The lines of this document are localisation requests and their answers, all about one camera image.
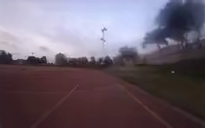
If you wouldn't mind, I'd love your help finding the tall light mast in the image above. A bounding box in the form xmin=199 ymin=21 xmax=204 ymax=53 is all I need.
xmin=100 ymin=26 xmax=108 ymax=52

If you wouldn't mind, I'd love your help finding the small dark tree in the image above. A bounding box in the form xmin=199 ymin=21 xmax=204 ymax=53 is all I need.
xmin=113 ymin=45 xmax=139 ymax=66

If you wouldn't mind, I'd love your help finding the grass bank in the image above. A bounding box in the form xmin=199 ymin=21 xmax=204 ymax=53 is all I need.
xmin=103 ymin=58 xmax=205 ymax=123

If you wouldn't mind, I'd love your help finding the red running track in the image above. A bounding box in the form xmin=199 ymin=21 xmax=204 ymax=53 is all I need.
xmin=0 ymin=63 xmax=205 ymax=128

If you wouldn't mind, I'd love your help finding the large dark tree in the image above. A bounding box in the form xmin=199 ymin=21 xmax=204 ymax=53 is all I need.
xmin=142 ymin=0 xmax=205 ymax=50

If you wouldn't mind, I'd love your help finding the row of trees and buildings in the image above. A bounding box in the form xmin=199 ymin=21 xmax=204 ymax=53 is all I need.
xmin=0 ymin=49 xmax=114 ymax=66

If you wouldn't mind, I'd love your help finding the pale wall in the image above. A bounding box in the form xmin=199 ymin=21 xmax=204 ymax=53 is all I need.
xmin=141 ymin=35 xmax=205 ymax=65

